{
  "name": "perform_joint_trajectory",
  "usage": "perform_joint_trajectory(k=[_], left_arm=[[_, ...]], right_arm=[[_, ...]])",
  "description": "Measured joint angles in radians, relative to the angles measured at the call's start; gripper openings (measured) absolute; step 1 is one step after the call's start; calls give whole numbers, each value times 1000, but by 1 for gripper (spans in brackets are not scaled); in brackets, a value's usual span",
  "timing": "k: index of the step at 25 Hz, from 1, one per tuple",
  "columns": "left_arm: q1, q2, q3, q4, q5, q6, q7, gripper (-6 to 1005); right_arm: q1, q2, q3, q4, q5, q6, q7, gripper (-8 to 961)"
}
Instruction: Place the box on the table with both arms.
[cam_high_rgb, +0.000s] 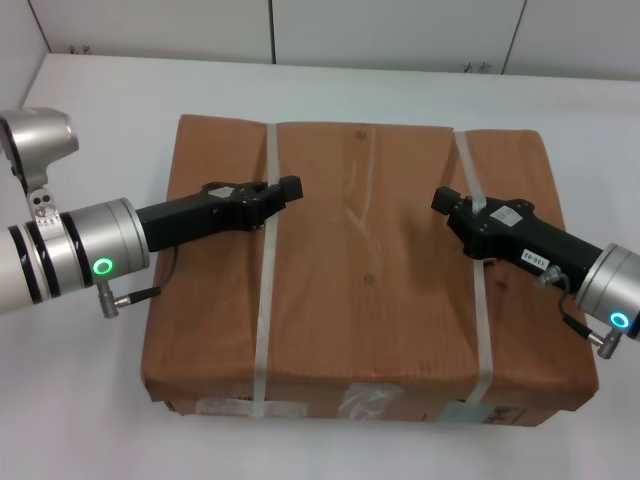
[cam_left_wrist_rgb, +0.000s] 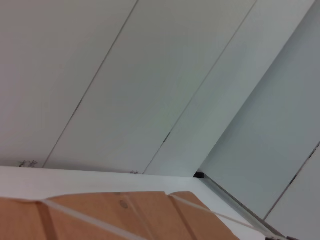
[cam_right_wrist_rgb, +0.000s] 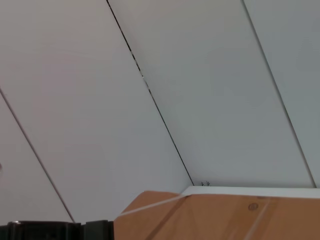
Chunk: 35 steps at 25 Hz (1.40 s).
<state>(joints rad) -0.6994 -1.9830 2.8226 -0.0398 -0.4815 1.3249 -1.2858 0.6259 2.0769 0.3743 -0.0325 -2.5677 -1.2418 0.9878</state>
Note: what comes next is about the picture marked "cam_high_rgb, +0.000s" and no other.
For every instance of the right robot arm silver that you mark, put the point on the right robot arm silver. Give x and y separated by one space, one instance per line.
612 285

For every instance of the brown cardboard box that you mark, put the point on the brown cardboard box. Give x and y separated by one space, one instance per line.
360 310

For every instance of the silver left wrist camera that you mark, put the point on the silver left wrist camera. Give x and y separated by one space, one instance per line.
40 140

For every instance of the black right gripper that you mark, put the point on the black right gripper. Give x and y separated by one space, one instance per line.
520 240

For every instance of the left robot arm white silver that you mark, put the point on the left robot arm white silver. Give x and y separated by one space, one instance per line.
65 255

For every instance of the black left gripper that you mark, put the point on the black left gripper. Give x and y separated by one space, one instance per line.
190 220

